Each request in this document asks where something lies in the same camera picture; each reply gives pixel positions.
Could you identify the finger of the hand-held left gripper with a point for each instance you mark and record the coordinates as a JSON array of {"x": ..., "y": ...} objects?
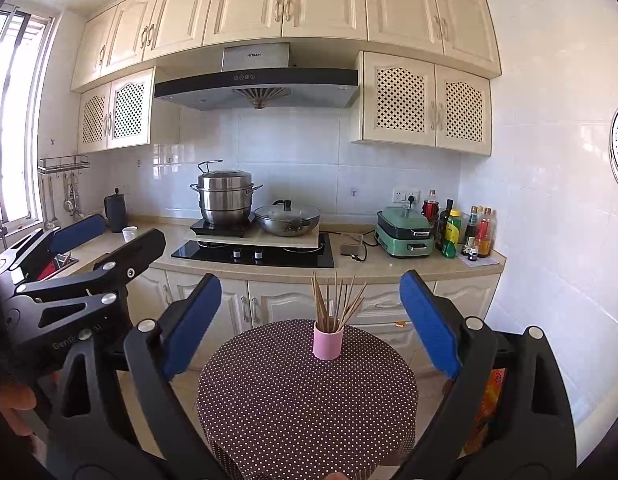
[
  {"x": 79, "y": 232},
  {"x": 144, "y": 247}
]

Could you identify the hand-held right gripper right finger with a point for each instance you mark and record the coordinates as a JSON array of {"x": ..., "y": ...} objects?
[{"x": 429, "y": 325}]

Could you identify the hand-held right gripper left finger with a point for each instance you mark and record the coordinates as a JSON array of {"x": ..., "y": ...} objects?
[{"x": 194, "y": 325}]

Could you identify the pile of wooden chopsticks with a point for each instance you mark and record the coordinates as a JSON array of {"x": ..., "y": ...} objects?
[{"x": 331, "y": 322}]

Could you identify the pink cup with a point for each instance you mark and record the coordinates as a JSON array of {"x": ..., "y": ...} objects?
[{"x": 328, "y": 347}]

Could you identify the hanging metal utensils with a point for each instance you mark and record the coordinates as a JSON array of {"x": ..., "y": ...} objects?
[{"x": 70, "y": 200}]

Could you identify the person's left hand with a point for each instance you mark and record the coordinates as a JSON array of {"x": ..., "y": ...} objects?
[{"x": 16, "y": 410}]

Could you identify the white cup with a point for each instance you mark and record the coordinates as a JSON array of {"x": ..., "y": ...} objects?
[{"x": 130, "y": 236}]

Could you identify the hanging metal ladle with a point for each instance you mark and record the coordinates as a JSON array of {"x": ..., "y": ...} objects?
[{"x": 49, "y": 222}]

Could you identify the black kettle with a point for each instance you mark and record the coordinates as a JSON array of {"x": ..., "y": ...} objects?
[{"x": 116, "y": 212}]

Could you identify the black induction cooker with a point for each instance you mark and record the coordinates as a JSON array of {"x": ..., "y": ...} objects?
[{"x": 209, "y": 227}]

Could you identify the beige kitchen countertop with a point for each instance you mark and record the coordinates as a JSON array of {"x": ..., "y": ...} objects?
[{"x": 389, "y": 267}]

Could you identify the small dark bottle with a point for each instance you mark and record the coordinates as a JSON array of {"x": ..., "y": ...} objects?
[{"x": 472, "y": 255}]

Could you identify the white paper sheet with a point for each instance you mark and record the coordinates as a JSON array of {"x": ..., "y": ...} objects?
[{"x": 491, "y": 260}]

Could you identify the stainless steel steamer pot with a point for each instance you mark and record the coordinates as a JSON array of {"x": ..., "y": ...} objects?
[{"x": 224, "y": 200}]

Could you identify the yellow green bottle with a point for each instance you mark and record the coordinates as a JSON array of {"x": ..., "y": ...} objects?
[{"x": 453, "y": 232}]

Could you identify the orange bag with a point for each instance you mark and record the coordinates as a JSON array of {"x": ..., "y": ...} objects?
[{"x": 489, "y": 400}]

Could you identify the green electric cooker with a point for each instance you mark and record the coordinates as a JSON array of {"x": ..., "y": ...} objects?
[{"x": 401, "y": 232}]

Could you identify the dark green oil bottle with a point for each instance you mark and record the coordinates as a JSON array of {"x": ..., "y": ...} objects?
[{"x": 443, "y": 227}]

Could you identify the dark soy sauce bottle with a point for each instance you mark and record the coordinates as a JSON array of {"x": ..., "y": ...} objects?
[{"x": 470, "y": 232}]

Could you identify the red sauce bottle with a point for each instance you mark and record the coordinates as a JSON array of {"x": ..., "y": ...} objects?
[{"x": 484, "y": 235}]

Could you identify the small grey box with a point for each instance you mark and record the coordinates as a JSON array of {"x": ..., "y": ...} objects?
[{"x": 351, "y": 246}]

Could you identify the red label dark bottle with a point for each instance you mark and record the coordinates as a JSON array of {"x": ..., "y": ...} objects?
[{"x": 430, "y": 210}]

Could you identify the black glass gas stove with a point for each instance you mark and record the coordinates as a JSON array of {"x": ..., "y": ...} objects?
[{"x": 299, "y": 259}]

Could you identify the white stone board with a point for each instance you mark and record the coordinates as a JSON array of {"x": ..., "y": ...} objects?
[{"x": 289, "y": 242}]

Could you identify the narrow cream lattice door cabinet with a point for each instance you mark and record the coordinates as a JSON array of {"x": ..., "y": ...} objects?
[{"x": 124, "y": 110}]

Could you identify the brown polka dot tablecloth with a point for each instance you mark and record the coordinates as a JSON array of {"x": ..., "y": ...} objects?
[{"x": 299, "y": 410}]

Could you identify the kitchen window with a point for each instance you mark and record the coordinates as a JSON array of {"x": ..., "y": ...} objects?
[{"x": 19, "y": 110}]

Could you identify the steel wok with glass lid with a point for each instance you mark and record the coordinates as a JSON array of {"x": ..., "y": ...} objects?
[{"x": 289, "y": 222}]

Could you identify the grey range hood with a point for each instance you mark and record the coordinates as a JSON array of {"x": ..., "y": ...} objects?
[{"x": 259, "y": 85}]

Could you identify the wide cream lattice door cabinet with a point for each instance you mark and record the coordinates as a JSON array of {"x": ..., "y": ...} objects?
[{"x": 404, "y": 100}]

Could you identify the metal wall rack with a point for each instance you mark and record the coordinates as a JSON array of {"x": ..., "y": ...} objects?
[{"x": 64, "y": 164}]

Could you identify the white wall socket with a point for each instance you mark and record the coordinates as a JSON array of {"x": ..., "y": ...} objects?
[{"x": 404, "y": 196}]

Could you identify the cream upper wall cabinets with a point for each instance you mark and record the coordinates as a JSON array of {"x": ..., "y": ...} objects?
[{"x": 329, "y": 0}]

